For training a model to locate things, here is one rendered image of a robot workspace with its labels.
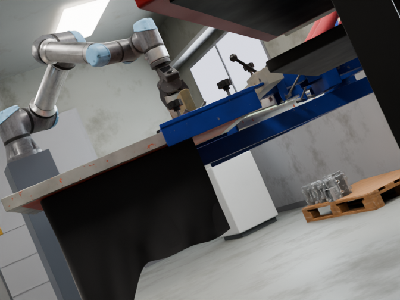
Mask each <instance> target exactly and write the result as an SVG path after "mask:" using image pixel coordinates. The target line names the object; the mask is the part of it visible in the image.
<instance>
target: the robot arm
mask: <svg viewBox="0 0 400 300"><path fill-rule="evenodd" d="M133 29H134V32H135V33H134V34H133V35H132V36H131V37H129V38H128V39H123V40H117V41H112V42H105V43H91V42H86V41H85V39H84V37H83V35H82V34H81V33H80V32H78V31H75V30H73V31H70V30H68V31H66V32H59V33H51V34H46V35H42V36H40V37H38V38H37V39H36V40H35V41H34V42H33V45H32V55H33V57H34V59H35V60H36V61H37V62H39V63H41V64H45V65H48V67H47V69H46V72H45V75H44V77H43V80H42V83H41V84H40V88H39V90H38V93H37V95H36V97H34V98H33V99H32V100H31V101H30V104H29V106H28V107H25V108H21V109H20V107H18V105H14V106H11V107H9V108H7V109H5V110H3V111H1V112H0V137H1V139H2V142H3V144H4V146H5V149H6V158H7V164H8V163H11V162H13V161H17V160H19V159H22V158H24V157H28V156H29V155H33V154H35V153H38V152H40V151H42V150H41V149H40V147H39V146H38V145H37V144H36V142H35V141H34V140H33V139H32V137H31V135H30V134H32V133H36V132H41V131H43V130H49V129H51V128H53V127H54V126H56V124H57V123H58V119H59V116H58V114H59V113H58V109H57V107H56V105H55V104H56V101H57V99H58V96H59V94H60V92H61V89H62V87H63V84H64V82H65V80H66V77H67V75H68V72H69V70H72V69H73V68H75V66H76V64H90V65H91V66H92V67H103V66H105V65H109V64H115V63H120V62H122V63H125V64H130V63H132V62H134V61H136V60H137V59H138V58H139V57H140V56H142V55H143V54H145V56H146V57H145V60H148V63H149V65H150V66H151V69H152V70H155V71H156V72H157V74H158V76H159V78H160V80H159V82H158V83H157V88H158V90H159V92H160V99H161V101H162V102H163V104H164V105H165V106H166V107H167V109H168V106H167V104H168V103H169V102H171V101H173V100H174V99H173V98H172V97H170V96H173V95H175V94H177V93H179V92H180V91H181V90H184V89H189V88H188V86H187V84H186V83H185V82H184V81H183V79H182V80H180V79H179V78H180V75H179V72H178V71H177V70H175V69H174V68H173V67H172V66H170V65H169V63H170V62H171V61H170V58H169V54H168V52H167V50H166V47H165V46H164V43H163V41H162V39H161V36H160V34H159V32H158V29H157V27H156V25H155V23H154V21H153V19H151V18H144V19H141V20H139V21H137V22H135V24H134V25H133ZM168 111H169V112H170V114H171V115H172V116H173V117H174V118H176V117H178V115H177V113H176V112H174V110H169V109H168Z"/></svg>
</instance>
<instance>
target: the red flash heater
mask: <svg viewBox="0 0 400 300"><path fill-rule="evenodd" d="M135 3H136V5H137V7H138V8H139V9H142V10H146V11H150V12H153V13H158V14H162V15H166V16H169V17H174V18H178V19H181V20H185V21H189V22H192V23H196V24H201V25H204V26H208V27H212V28H215V29H220V30H224V31H227V32H231V33H235V34H238V35H242V36H247V37H250V38H254V39H258V40H263V41H265V42H269V41H271V40H273V39H275V38H277V37H279V36H281V35H283V34H285V33H286V32H288V31H290V30H292V29H294V28H296V27H298V26H300V25H302V24H304V23H306V22H308V21H310V20H312V19H314V18H316V17H318V16H320V15H322V14H324V13H326V12H328V11H330V10H331V9H333V8H334V5H333V3H332V0H135Z"/></svg>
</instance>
